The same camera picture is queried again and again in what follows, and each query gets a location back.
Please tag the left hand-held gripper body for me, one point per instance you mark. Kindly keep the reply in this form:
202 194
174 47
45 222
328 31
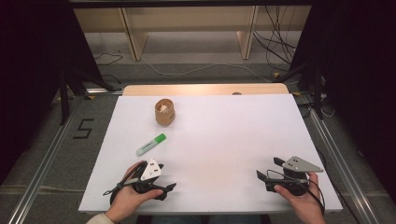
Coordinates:
150 171

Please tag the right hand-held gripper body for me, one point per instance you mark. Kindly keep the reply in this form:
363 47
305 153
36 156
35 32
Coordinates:
299 165

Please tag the person's left hand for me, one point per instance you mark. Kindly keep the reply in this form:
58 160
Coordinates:
126 202

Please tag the person's right hand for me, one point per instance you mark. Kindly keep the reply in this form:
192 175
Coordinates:
306 207

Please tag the green highlighter pen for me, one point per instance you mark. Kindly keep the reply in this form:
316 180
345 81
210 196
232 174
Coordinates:
151 145

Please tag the white table board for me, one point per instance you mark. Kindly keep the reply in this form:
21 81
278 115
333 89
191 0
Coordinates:
224 140

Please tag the white crumpled paper ball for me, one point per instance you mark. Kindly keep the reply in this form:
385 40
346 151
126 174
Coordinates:
163 108

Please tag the black metal stand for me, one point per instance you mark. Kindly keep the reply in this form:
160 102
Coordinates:
317 90
63 93

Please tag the light wooden shelf unit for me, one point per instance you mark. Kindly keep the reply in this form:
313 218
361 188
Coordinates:
186 18

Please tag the aluminium floor rail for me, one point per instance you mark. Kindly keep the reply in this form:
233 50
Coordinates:
345 174
40 174

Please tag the short aluminium rail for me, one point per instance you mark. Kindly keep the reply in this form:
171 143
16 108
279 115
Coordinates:
104 90

